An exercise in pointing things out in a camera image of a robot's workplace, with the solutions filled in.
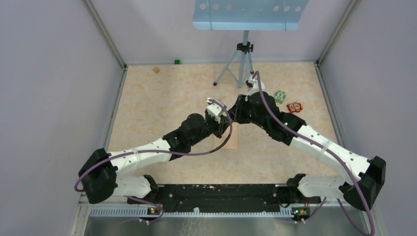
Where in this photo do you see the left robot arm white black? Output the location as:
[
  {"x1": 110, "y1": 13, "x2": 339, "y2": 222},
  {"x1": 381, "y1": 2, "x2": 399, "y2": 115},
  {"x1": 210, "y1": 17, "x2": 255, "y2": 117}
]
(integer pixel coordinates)
[{"x1": 74, "y1": 113, "x2": 233, "y2": 204}]

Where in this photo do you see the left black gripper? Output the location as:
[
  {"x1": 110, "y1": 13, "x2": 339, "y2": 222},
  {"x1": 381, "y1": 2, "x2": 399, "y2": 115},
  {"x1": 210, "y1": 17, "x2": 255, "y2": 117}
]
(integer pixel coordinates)
[{"x1": 190, "y1": 109, "x2": 233, "y2": 147}]

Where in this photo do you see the white cable duct strip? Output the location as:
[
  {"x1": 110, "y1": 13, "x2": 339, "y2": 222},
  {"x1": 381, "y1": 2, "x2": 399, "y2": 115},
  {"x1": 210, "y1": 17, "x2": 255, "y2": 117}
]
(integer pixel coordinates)
[{"x1": 89, "y1": 206, "x2": 294, "y2": 218}]

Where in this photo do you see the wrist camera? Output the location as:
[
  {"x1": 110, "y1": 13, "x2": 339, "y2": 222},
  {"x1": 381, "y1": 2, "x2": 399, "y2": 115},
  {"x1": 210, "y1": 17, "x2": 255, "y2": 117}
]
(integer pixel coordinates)
[
  {"x1": 206, "y1": 97, "x2": 227, "y2": 123},
  {"x1": 245, "y1": 79, "x2": 265, "y2": 101}
]

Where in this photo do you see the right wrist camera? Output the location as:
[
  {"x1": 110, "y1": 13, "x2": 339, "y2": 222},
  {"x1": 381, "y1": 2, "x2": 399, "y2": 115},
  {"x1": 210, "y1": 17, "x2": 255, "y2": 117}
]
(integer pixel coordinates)
[{"x1": 245, "y1": 79, "x2": 265, "y2": 101}]

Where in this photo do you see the peach envelope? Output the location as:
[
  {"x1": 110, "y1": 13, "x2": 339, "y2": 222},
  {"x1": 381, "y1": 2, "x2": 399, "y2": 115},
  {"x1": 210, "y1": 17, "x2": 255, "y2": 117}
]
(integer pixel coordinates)
[{"x1": 213, "y1": 122, "x2": 238, "y2": 150}]

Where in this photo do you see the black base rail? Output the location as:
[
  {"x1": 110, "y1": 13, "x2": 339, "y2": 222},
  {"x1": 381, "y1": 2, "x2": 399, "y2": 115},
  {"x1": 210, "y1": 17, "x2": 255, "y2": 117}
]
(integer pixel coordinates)
[{"x1": 144, "y1": 184, "x2": 322, "y2": 213}]

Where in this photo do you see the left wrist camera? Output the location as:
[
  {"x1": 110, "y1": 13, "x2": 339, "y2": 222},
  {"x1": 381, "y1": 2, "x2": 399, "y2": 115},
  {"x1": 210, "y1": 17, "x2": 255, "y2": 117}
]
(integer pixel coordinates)
[{"x1": 206, "y1": 97, "x2": 227, "y2": 123}]

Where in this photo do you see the red toy block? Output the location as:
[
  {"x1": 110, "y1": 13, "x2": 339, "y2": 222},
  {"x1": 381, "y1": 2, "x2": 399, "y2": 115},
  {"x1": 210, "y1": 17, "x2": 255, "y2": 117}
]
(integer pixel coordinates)
[{"x1": 286, "y1": 102, "x2": 303, "y2": 114}]

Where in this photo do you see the green toy block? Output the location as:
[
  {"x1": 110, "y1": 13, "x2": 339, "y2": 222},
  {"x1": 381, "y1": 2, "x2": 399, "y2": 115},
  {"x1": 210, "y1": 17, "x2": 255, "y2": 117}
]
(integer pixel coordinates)
[{"x1": 274, "y1": 90, "x2": 286, "y2": 104}]

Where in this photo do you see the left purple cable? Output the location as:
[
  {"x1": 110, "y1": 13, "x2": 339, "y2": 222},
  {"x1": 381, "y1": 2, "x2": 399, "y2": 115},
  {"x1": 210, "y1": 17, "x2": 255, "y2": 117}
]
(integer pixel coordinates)
[{"x1": 74, "y1": 99, "x2": 234, "y2": 225}]

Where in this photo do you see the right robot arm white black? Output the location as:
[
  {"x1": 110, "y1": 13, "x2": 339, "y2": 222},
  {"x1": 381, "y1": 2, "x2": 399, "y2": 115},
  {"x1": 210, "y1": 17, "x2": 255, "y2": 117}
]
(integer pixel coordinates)
[{"x1": 229, "y1": 92, "x2": 386, "y2": 211}]

